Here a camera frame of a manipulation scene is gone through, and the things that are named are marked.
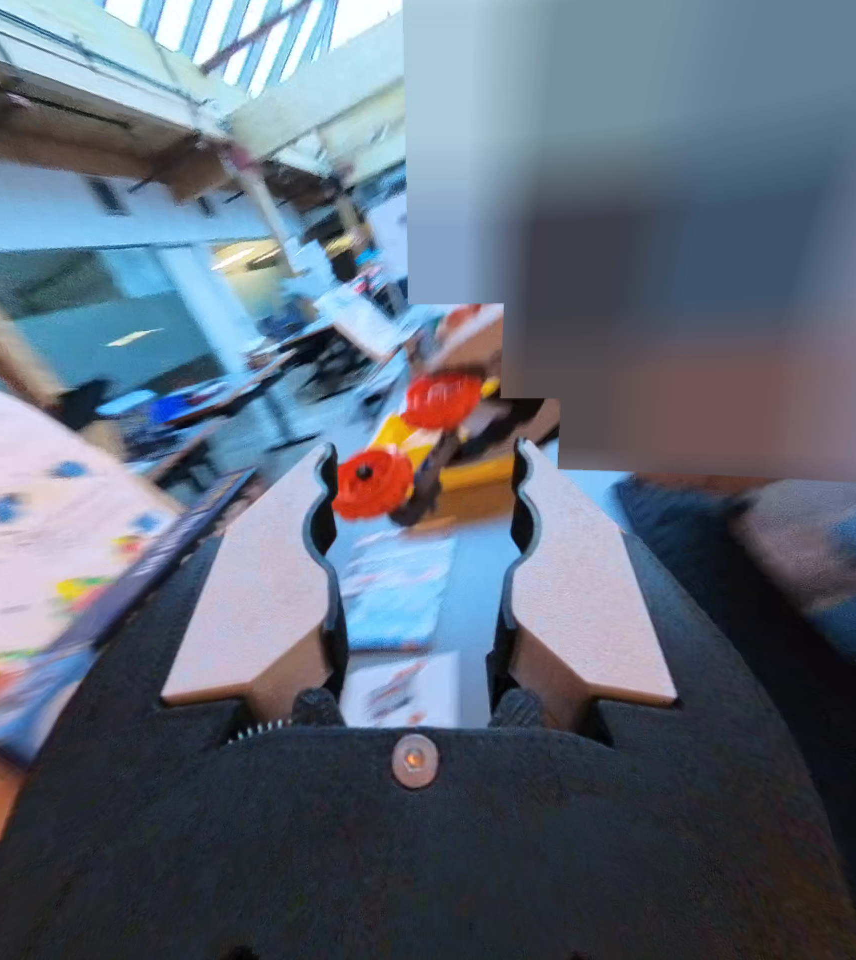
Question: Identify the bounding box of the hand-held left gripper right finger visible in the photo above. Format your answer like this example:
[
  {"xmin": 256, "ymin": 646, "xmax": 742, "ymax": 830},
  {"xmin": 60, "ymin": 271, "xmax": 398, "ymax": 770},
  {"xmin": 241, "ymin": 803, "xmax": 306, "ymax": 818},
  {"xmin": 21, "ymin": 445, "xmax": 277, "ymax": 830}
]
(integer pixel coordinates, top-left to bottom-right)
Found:
[{"xmin": 488, "ymin": 438, "xmax": 679, "ymax": 730}]

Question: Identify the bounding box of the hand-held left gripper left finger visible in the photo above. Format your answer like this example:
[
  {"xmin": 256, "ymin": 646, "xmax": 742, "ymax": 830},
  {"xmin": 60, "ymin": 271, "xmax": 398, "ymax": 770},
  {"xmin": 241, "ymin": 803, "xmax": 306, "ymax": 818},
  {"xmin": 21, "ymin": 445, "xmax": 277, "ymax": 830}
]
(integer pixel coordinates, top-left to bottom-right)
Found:
[{"xmin": 160, "ymin": 442, "xmax": 348, "ymax": 721}]

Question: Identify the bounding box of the orange gear toy assembly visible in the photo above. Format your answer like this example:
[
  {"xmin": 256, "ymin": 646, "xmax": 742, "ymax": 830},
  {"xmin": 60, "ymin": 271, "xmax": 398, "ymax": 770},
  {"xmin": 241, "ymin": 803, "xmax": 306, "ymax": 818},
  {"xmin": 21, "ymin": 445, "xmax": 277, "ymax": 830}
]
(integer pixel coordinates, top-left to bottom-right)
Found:
[{"xmin": 332, "ymin": 369, "xmax": 519, "ymax": 528}]

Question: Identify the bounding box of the grey desk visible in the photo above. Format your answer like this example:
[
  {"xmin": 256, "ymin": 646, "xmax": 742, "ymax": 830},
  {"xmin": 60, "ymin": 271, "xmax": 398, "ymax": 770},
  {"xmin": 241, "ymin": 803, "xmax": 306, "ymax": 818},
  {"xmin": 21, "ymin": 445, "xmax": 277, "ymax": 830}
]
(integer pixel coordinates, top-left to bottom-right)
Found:
[{"xmin": 326, "ymin": 466, "xmax": 633, "ymax": 729}]

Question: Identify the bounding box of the dark blue robot kit box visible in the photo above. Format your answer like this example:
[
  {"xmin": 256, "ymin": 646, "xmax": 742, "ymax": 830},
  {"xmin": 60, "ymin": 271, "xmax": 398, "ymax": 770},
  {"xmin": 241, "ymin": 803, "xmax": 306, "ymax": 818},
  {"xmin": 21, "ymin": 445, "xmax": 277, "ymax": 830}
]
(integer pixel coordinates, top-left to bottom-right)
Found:
[{"xmin": 0, "ymin": 465, "xmax": 261, "ymax": 762}]

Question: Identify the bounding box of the small blue booklet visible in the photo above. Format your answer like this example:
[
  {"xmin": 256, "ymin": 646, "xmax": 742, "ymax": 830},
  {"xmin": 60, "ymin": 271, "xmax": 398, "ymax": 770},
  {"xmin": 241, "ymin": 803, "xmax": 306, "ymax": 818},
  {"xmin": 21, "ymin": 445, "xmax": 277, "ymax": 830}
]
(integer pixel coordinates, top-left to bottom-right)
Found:
[{"xmin": 341, "ymin": 588, "xmax": 447, "ymax": 652}]

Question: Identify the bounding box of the white folded leaflet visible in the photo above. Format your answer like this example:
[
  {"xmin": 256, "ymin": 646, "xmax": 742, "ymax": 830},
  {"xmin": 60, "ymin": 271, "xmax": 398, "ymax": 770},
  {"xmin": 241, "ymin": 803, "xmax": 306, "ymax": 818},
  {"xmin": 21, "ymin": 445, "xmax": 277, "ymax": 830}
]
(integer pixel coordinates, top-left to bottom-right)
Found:
[{"xmin": 349, "ymin": 527, "xmax": 460, "ymax": 595}]

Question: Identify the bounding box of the white paper sheet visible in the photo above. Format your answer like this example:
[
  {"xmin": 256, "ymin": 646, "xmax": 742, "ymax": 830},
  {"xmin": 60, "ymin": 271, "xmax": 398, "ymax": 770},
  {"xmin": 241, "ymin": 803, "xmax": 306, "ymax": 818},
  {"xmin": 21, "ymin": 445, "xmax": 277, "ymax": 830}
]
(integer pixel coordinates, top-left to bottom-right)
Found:
[{"xmin": 340, "ymin": 651, "xmax": 464, "ymax": 729}]

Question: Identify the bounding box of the yellow storage bin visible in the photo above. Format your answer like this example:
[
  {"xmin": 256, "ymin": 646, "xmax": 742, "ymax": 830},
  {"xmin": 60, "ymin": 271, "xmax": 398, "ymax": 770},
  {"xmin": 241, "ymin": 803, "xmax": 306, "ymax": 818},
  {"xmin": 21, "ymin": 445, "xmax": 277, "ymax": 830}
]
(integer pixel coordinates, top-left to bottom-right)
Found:
[{"xmin": 371, "ymin": 377, "xmax": 520, "ymax": 513}]

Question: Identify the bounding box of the white instruction sheet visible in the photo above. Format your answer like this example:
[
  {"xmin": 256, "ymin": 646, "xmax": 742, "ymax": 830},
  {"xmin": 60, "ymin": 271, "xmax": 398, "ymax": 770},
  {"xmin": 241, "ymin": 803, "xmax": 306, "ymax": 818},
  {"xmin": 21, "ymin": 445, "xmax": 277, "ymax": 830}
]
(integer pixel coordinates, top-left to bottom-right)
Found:
[{"xmin": 0, "ymin": 377, "xmax": 183, "ymax": 676}]

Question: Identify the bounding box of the wooden post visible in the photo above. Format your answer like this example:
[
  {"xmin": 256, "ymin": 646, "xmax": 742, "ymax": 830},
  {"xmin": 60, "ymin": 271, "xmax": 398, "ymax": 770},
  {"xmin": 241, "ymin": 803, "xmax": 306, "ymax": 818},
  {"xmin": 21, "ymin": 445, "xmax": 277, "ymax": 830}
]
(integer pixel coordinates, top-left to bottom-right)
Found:
[{"xmin": 0, "ymin": 253, "xmax": 63, "ymax": 410}]

